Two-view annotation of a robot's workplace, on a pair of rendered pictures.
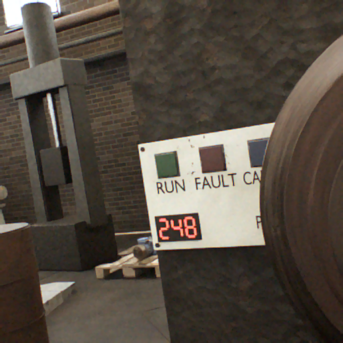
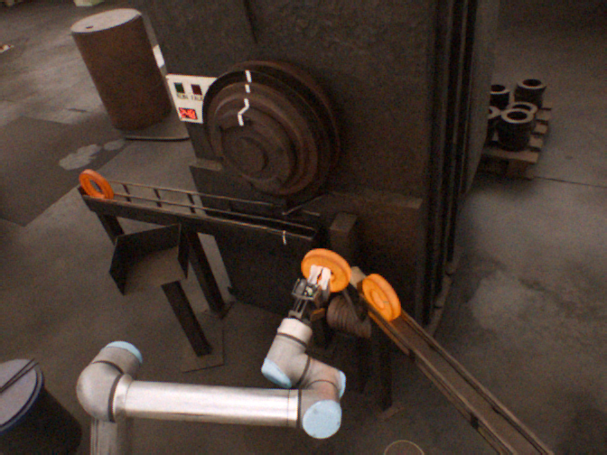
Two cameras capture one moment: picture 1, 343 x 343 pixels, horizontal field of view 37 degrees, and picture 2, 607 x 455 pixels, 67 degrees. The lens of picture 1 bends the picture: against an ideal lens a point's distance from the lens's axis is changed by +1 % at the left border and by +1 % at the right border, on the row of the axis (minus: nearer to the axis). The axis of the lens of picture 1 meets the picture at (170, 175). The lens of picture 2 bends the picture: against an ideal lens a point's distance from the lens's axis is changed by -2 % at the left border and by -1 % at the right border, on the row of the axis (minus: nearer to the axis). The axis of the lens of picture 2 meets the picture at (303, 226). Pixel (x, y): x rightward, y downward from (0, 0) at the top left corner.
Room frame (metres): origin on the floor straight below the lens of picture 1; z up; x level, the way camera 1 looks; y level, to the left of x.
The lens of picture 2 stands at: (-0.79, -0.53, 1.87)
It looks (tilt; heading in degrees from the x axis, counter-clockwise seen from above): 41 degrees down; 6
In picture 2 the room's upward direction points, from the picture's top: 10 degrees counter-clockwise
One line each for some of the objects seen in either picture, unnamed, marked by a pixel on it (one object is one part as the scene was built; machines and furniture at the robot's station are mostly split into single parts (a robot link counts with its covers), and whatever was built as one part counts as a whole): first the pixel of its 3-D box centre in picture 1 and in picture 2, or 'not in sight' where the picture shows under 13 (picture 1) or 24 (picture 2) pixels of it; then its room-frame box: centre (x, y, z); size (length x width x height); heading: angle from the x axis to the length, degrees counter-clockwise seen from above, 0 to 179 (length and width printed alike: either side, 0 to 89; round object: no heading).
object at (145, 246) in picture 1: (149, 245); not in sight; (5.27, 0.32, 0.25); 0.40 x 0.24 x 0.22; 153
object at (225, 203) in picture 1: (219, 189); (201, 100); (0.80, -0.07, 1.15); 0.26 x 0.02 x 0.18; 63
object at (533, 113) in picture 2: not in sight; (454, 107); (2.20, -1.40, 0.22); 1.20 x 0.81 x 0.44; 61
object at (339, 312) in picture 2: not in sight; (362, 349); (0.28, -0.56, 0.27); 0.22 x 0.13 x 0.53; 63
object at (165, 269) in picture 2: not in sight; (175, 305); (0.52, 0.23, 0.36); 0.26 x 0.20 x 0.72; 98
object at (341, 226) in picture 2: not in sight; (347, 245); (0.45, -0.54, 0.68); 0.11 x 0.08 x 0.24; 153
